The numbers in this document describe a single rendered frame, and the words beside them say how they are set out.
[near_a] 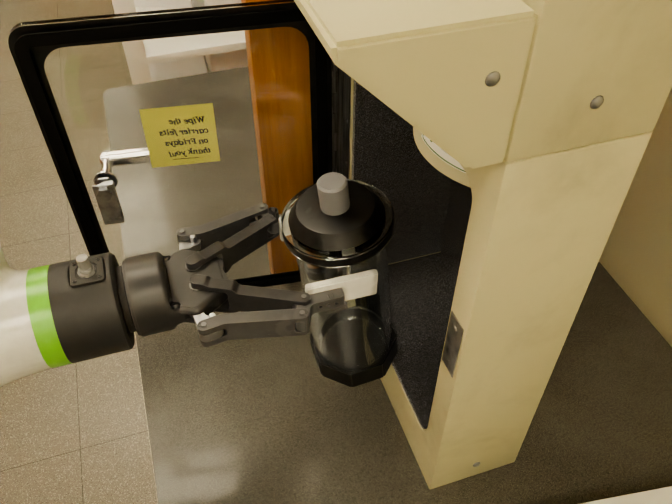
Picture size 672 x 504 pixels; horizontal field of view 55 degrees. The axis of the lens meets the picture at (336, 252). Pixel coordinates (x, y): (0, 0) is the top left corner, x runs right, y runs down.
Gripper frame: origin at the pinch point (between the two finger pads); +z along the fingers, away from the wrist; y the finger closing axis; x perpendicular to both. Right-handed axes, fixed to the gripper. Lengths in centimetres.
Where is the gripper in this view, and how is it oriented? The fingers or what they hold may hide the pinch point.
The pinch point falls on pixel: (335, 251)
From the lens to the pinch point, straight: 64.4
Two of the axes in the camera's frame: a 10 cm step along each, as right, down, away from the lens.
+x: -0.1, 7.0, 7.1
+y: -3.1, -6.8, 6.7
